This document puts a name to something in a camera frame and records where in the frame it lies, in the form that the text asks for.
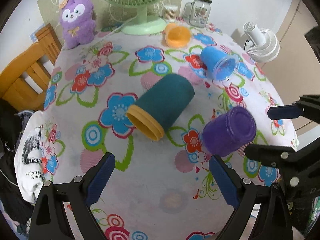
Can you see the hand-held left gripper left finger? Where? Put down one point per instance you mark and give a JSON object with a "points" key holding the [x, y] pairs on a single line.
{"points": [[101, 177]]}

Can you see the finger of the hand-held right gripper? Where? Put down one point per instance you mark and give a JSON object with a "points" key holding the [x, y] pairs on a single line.
{"points": [[282, 112], [270, 155]]}

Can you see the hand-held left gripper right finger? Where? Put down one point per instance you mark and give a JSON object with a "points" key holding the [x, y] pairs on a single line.
{"points": [[223, 180]]}

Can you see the purple cup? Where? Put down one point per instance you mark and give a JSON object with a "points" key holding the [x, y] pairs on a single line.
{"points": [[230, 130]]}

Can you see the teal cup with yellow rim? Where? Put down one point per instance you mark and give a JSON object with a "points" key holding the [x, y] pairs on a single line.
{"points": [[162, 100]]}

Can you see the blue cup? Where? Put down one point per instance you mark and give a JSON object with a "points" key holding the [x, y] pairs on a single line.
{"points": [[212, 57]]}

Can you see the orange cup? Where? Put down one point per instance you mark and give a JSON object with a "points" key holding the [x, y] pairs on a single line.
{"points": [[177, 35]]}

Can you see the floral tablecloth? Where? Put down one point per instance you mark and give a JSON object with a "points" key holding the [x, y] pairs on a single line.
{"points": [[150, 170]]}

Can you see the small white fan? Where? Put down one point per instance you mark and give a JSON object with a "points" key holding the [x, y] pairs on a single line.
{"points": [[265, 45]]}

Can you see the white printed t-shirt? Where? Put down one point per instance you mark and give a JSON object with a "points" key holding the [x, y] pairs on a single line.
{"points": [[27, 170]]}

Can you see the dark clothing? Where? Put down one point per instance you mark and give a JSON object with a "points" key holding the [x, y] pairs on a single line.
{"points": [[7, 180]]}

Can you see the wooden chair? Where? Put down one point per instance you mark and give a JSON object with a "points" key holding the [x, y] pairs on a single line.
{"points": [[22, 80]]}

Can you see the glass jar mug green lid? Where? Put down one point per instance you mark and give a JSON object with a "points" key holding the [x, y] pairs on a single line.
{"points": [[198, 12]]}

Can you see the cotton swab container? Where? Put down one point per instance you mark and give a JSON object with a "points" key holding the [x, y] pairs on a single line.
{"points": [[170, 13]]}

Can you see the purple plush toy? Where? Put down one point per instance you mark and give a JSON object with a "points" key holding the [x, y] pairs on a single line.
{"points": [[75, 25]]}

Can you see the green table fan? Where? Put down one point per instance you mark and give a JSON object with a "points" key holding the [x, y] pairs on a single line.
{"points": [[142, 25]]}

